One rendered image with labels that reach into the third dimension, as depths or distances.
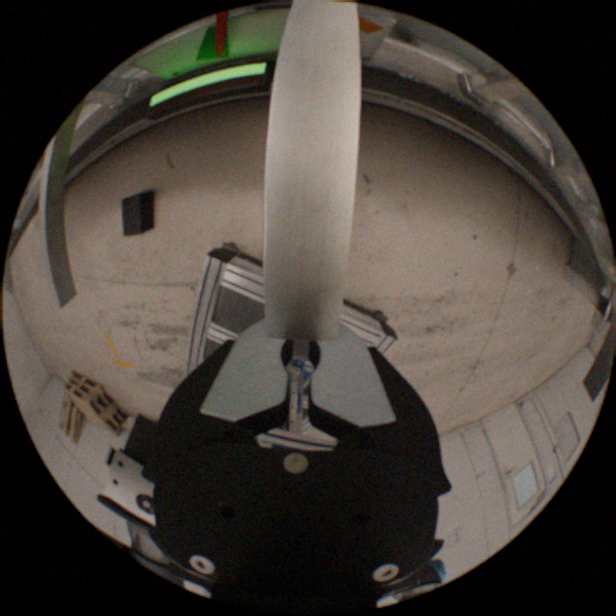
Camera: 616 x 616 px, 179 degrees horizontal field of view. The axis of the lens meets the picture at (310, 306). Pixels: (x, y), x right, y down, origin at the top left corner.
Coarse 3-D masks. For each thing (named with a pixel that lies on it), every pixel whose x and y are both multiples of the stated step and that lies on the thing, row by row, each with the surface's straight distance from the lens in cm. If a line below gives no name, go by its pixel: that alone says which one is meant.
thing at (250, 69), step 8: (256, 64) 30; (264, 64) 30; (216, 72) 31; (224, 72) 31; (232, 72) 30; (240, 72) 30; (248, 72) 29; (256, 72) 29; (192, 80) 33; (200, 80) 32; (208, 80) 31; (216, 80) 30; (176, 88) 34; (184, 88) 33; (160, 96) 35; (168, 96) 34; (152, 104) 35
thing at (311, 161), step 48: (336, 0) 14; (288, 48) 10; (336, 48) 10; (288, 96) 8; (336, 96) 8; (288, 144) 8; (336, 144) 8; (288, 192) 7; (336, 192) 7; (288, 240) 8; (336, 240) 8; (288, 288) 8; (336, 288) 8; (288, 336) 9; (336, 336) 9
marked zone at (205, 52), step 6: (210, 30) 27; (204, 36) 28; (210, 36) 28; (204, 42) 29; (210, 42) 29; (204, 48) 30; (210, 48) 30; (228, 48) 30; (198, 54) 31; (204, 54) 31; (210, 54) 31; (216, 54) 31; (222, 54) 31; (228, 54) 31; (198, 60) 32
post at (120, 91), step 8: (104, 80) 38; (112, 80) 39; (120, 80) 40; (128, 80) 42; (96, 88) 37; (104, 88) 38; (112, 88) 39; (120, 88) 40; (88, 96) 38; (96, 96) 38; (104, 96) 39; (112, 96) 40; (120, 96) 40; (104, 104) 42; (112, 104) 42
